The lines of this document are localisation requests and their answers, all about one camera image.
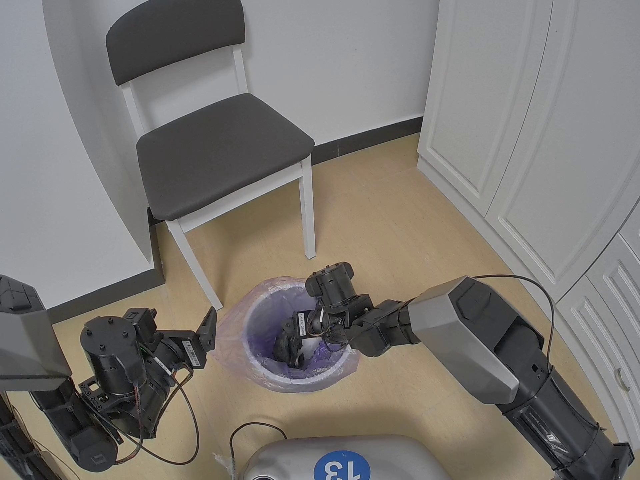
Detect white chair grey cushions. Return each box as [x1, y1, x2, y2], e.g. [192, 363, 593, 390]
[106, 0, 317, 311]

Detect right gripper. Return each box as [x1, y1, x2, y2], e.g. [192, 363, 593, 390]
[291, 308, 351, 351]

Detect white wardrobe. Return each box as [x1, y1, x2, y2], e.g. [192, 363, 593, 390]
[416, 0, 640, 451]

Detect black plastic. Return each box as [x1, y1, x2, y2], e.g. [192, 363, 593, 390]
[272, 332, 307, 369]

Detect white trash bin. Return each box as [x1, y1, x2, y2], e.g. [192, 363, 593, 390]
[240, 278, 358, 394]

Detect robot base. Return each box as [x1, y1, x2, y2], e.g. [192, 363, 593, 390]
[235, 434, 453, 480]

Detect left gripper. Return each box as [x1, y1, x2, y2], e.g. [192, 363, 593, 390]
[147, 306, 219, 370]

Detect black cable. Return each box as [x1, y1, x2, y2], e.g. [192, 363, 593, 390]
[470, 274, 555, 369]
[229, 421, 289, 474]
[112, 368, 201, 465]

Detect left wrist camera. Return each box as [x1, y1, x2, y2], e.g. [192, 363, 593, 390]
[124, 307, 160, 341]

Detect purple plastic bag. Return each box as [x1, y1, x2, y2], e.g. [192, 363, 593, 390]
[212, 276, 362, 394]

